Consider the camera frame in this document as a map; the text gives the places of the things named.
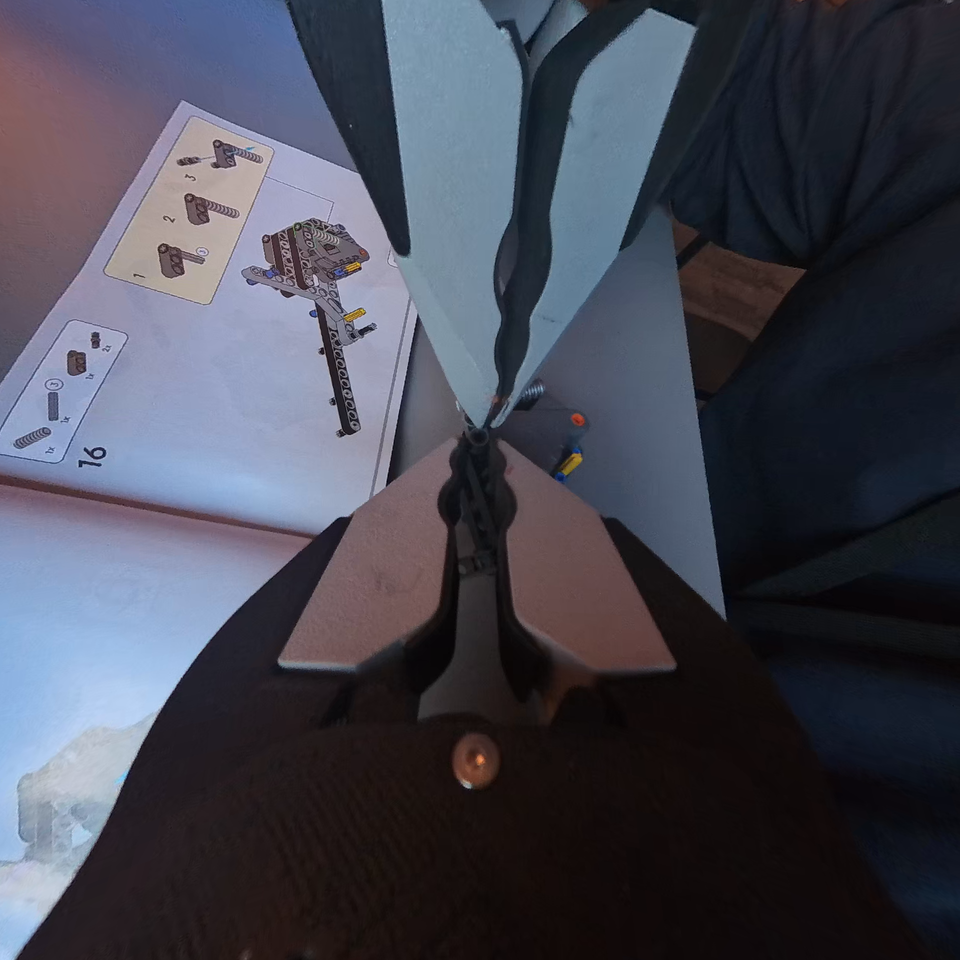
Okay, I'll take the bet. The lego instruction booklet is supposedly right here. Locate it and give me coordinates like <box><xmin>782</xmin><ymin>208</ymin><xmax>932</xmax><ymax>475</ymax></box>
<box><xmin>0</xmin><ymin>99</ymin><xmax>419</xmax><ymax>960</ymax></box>

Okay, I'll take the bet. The person's dark clothed body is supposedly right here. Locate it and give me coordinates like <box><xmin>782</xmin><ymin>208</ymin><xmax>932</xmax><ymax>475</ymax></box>
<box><xmin>697</xmin><ymin>217</ymin><xmax>960</xmax><ymax>960</ymax></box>

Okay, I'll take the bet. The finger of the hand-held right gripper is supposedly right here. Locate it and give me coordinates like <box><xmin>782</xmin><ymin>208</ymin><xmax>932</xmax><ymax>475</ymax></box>
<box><xmin>491</xmin><ymin>7</ymin><xmax>700</xmax><ymax>427</ymax></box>
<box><xmin>381</xmin><ymin>0</ymin><xmax>526</xmax><ymax>430</ymax></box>

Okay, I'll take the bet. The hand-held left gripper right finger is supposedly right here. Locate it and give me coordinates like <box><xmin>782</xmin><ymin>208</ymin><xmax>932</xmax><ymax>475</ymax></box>
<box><xmin>491</xmin><ymin>437</ymin><xmax>678</xmax><ymax>702</ymax></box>

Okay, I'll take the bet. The lego technic assembly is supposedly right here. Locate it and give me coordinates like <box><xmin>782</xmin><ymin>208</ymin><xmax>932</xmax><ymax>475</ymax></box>
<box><xmin>448</xmin><ymin>408</ymin><xmax>595</xmax><ymax>579</ymax></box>

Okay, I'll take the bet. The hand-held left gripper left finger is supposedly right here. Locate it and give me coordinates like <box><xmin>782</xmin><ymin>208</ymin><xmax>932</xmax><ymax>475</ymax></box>
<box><xmin>277</xmin><ymin>437</ymin><xmax>460</xmax><ymax>695</ymax></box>

